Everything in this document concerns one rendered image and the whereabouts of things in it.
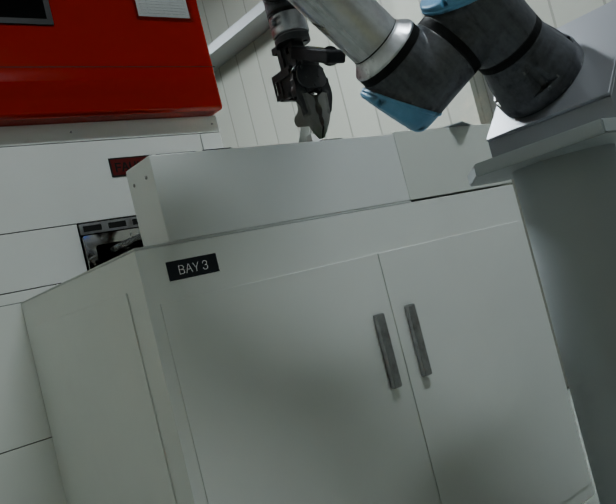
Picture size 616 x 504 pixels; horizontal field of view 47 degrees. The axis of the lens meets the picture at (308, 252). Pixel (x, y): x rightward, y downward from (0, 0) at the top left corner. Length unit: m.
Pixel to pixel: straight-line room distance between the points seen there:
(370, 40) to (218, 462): 0.66
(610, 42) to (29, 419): 1.33
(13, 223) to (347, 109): 2.66
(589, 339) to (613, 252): 0.13
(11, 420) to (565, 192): 1.19
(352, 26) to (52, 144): 0.94
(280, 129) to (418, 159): 3.07
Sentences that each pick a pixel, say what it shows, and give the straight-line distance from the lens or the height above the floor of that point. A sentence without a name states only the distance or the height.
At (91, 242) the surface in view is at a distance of 1.73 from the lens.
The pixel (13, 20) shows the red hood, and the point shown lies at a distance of 1.81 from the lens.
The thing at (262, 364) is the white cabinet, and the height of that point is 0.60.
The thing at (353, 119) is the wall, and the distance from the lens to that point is 4.02.
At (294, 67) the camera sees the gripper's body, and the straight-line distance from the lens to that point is 1.40.
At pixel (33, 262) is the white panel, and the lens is 1.69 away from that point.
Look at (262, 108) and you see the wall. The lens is 4.67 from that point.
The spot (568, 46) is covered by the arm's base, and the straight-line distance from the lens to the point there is 1.18.
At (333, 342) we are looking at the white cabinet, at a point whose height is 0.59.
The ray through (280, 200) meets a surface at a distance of 1.24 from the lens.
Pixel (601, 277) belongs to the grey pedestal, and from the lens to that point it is 1.13.
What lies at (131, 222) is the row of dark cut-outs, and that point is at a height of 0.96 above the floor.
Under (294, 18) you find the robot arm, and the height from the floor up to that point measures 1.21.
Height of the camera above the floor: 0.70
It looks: 3 degrees up
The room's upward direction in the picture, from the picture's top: 14 degrees counter-clockwise
